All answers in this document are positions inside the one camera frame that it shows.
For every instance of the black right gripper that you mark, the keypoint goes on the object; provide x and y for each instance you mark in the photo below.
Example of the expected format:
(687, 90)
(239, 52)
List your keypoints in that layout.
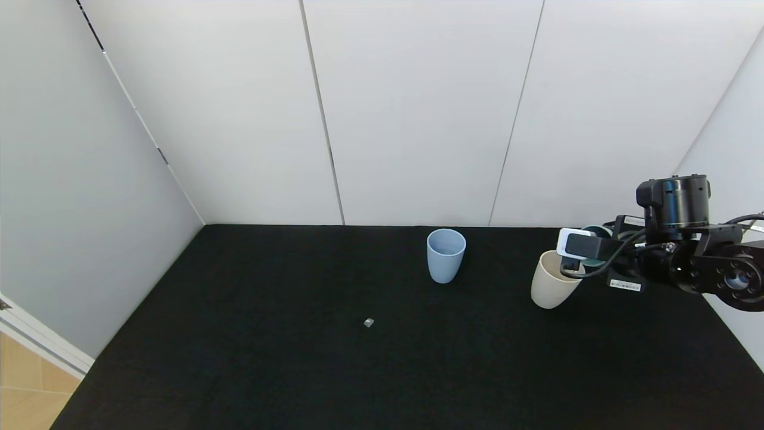
(624, 280)

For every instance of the black tablecloth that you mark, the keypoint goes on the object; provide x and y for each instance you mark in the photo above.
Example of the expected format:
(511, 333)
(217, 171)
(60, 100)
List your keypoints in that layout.
(268, 334)

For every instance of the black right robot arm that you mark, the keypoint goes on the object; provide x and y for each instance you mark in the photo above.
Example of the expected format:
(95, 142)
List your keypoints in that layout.
(680, 203)

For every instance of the small wall panel hinge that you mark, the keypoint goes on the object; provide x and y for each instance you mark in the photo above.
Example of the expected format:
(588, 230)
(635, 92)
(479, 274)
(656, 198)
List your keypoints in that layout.
(163, 156)

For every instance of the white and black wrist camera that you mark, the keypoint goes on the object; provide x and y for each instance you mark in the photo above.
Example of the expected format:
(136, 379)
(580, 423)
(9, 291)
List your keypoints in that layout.
(588, 245)

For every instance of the light blue plastic cup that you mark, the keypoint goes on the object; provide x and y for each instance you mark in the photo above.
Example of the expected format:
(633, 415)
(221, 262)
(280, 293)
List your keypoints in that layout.
(444, 266)

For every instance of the beige plastic cup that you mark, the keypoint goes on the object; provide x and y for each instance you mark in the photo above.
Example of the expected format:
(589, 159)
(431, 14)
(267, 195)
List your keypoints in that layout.
(546, 292)

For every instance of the mint green plastic cup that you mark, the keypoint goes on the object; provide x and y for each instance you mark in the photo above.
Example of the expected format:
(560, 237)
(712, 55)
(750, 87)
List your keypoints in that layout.
(597, 230)

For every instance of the small dark door hinge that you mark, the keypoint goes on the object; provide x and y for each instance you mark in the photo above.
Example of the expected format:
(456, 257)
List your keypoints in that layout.
(3, 304)

